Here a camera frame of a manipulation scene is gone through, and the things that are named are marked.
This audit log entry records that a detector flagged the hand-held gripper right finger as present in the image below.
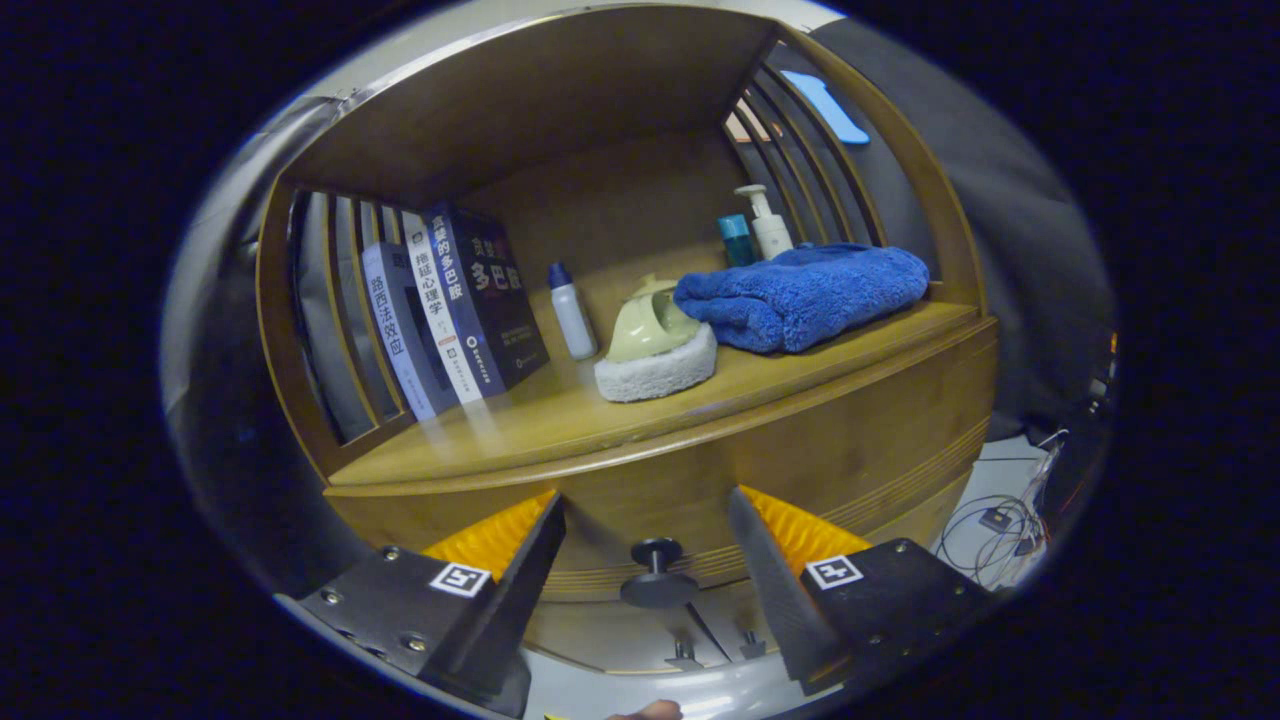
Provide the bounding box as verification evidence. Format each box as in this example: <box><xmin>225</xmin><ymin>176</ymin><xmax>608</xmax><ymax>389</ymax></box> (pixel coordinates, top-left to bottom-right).
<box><xmin>727</xmin><ymin>485</ymin><xmax>1001</xmax><ymax>698</ymax></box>

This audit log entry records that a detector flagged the wooden countertop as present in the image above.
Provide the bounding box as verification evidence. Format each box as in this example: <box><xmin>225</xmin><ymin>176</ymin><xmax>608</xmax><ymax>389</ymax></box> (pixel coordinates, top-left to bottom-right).
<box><xmin>327</xmin><ymin>300</ymin><xmax>986</xmax><ymax>491</ymax></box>

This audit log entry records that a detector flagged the dark navy book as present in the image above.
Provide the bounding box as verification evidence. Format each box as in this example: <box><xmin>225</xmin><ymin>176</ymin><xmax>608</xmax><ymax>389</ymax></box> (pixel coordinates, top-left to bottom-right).
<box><xmin>422</xmin><ymin>203</ymin><xmax>551</xmax><ymax>399</ymax></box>

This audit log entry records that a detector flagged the light blue book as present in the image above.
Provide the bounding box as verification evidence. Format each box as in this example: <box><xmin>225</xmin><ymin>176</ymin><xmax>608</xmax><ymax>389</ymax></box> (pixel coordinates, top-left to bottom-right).
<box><xmin>362</xmin><ymin>242</ymin><xmax>441</xmax><ymax>423</ymax></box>

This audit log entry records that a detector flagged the white book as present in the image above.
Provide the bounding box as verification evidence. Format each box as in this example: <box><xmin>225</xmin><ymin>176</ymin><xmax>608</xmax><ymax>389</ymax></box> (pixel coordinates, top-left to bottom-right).
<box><xmin>400</xmin><ymin>210</ymin><xmax>483</xmax><ymax>406</ymax></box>

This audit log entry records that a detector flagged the folded blue towel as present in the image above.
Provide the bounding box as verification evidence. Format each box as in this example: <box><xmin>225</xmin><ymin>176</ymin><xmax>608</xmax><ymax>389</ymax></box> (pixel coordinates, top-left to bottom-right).
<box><xmin>673</xmin><ymin>243</ymin><xmax>931</xmax><ymax>355</ymax></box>

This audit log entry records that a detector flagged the white bottle with blue cap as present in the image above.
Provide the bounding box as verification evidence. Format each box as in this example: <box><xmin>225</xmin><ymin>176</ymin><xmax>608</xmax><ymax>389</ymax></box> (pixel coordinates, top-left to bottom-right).
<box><xmin>547</xmin><ymin>262</ymin><xmax>599</xmax><ymax>361</ymax></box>

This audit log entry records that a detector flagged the teal bottle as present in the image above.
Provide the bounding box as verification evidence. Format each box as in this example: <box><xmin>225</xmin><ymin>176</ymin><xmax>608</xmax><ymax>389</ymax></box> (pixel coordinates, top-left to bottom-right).
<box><xmin>718</xmin><ymin>214</ymin><xmax>758</xmax><ymax>269</ymax></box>

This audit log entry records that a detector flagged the green scrub brush white pad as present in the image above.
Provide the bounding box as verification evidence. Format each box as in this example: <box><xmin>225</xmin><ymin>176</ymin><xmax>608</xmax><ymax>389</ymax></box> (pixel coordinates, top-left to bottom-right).
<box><xmin>594</xmin><ymin>275</ymin><xmax>719</xmax><ymax>404</ymax></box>

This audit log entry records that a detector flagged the wooden drawer with black knob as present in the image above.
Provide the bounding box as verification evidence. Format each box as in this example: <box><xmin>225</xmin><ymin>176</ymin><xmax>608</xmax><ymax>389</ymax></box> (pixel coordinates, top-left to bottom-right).
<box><xmin>325</xmin><ymin>320</ymin><xmax>1001</xmax><ymax>611</ymax></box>

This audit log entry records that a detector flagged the wooden cabinet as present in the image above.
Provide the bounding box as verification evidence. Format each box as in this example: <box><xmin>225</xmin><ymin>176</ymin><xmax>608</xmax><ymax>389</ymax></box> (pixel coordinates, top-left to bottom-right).
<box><xmin>255</xmin><ymin>5</ymin><xmax>1001</xmax><ymax>676</ymax></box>

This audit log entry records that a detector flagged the white pump bottle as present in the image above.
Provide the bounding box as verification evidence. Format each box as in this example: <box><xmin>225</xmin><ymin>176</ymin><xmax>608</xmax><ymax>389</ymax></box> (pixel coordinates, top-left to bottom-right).
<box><xmin>735</xmin><ymin>184</ymin><xmax>794</xmax><ymax>261</ymax></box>

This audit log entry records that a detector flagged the tangle of floor cables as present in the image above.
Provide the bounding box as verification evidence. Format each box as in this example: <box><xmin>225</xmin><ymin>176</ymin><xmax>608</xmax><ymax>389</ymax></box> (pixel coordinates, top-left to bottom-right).
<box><xmin>935</xmin><ymin>430</ymin><xmax>1066</xmax><ymax>591</ymax></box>

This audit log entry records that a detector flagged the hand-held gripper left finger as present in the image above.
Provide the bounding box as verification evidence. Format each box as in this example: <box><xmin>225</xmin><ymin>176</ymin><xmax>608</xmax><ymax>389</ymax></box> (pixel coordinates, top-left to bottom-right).
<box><xmin>275</xmin><ymin>492</ymin><xmax>568</xmax><ymax>719</ymax></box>

